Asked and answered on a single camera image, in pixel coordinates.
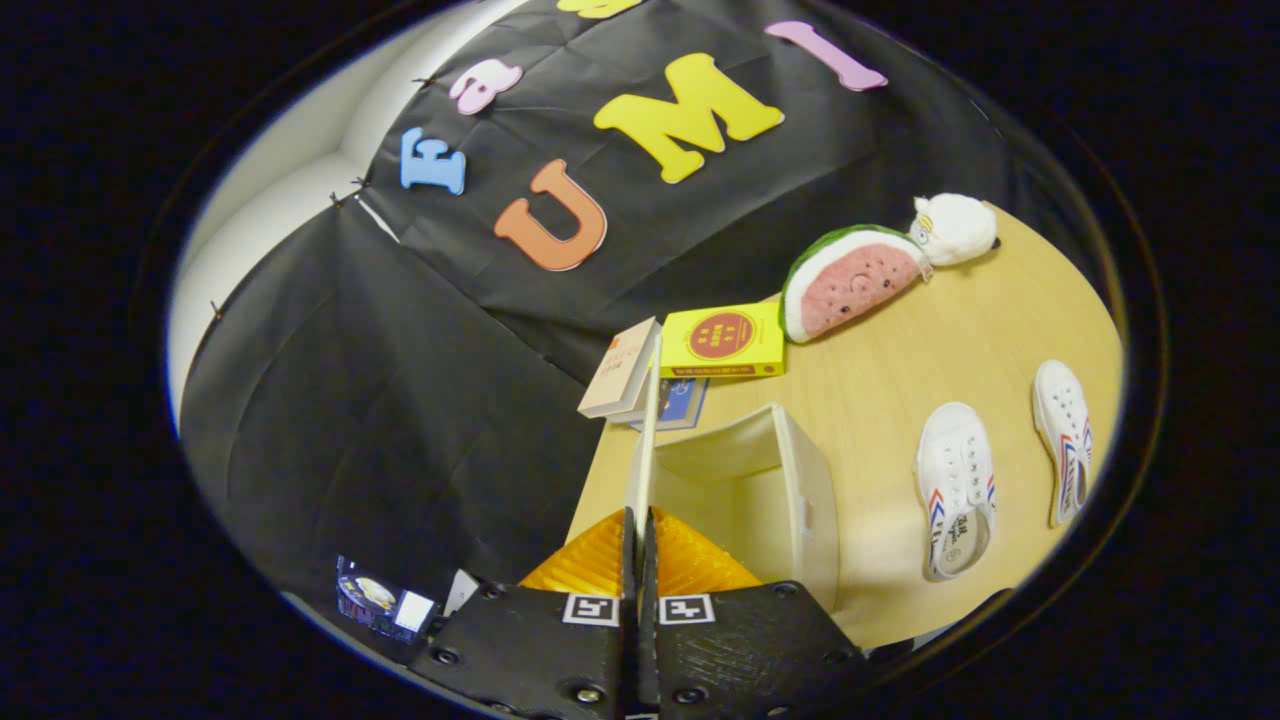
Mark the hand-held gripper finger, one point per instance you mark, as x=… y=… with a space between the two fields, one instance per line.
x=630 y=560
x=648 y=565

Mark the beige fabric storage box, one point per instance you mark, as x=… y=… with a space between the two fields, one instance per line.
x=745 y=500

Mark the white shoe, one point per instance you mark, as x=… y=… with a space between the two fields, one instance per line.
x=1062 y=410
x=955 y=470

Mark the blue book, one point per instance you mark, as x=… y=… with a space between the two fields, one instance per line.
x=682 y=400

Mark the white black sneaker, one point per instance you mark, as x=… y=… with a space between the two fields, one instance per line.
x=462 y=592

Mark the beige book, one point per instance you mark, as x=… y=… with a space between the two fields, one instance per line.
x=618 y=365

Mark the yellow book red circle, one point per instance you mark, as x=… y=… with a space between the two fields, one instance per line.
x=720 y=338

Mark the blue printed panel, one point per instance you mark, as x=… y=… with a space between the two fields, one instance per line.
x=375 y=600

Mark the watermelon slice plush toy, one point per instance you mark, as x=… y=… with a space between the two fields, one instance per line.
x=860 y=285

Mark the white plush toy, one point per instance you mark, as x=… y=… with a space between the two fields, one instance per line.
x=955 y=228

